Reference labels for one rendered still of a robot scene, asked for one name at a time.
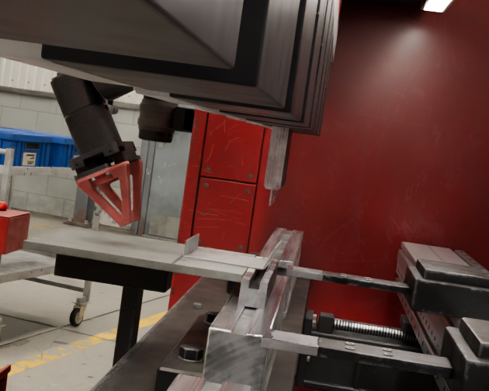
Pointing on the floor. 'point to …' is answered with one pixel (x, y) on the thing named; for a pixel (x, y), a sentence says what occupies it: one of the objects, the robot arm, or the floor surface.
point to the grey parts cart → (32, 264)
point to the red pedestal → (8, 220)
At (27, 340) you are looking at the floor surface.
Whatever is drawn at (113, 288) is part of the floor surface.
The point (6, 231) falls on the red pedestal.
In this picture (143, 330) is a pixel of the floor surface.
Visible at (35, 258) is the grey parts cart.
